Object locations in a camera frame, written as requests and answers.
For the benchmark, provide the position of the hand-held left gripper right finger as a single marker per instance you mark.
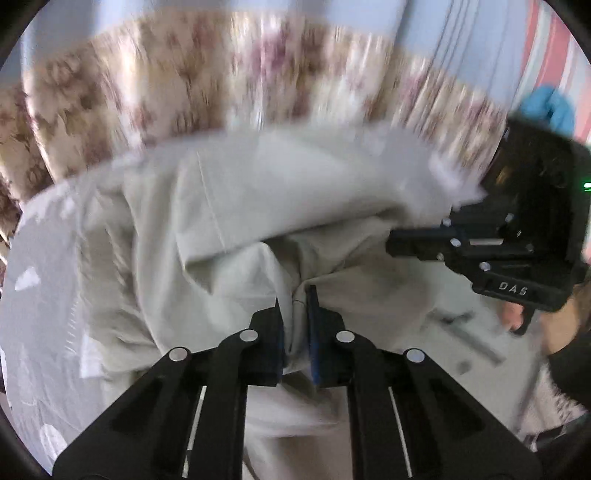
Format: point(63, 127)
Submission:
point(314, 350)

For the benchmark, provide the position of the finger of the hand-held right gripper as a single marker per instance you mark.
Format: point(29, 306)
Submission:
point(425, 252)
point(415, 236)

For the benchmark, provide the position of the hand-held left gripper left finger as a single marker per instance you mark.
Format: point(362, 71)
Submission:
point(278, 350)

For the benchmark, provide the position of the beige hooded zip jacket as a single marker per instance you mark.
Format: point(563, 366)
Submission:
point(231, 221)

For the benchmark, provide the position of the person's right hand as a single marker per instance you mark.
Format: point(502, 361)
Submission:
point(565, 323)

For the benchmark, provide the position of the blue cloth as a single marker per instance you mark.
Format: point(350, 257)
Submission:
point(549, 108)

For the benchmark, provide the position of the grey printed bed sheet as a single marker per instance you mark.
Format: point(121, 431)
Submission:
point(46, 286)

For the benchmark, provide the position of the blue curtain with floral border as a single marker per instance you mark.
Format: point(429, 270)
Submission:
point(184, 69)

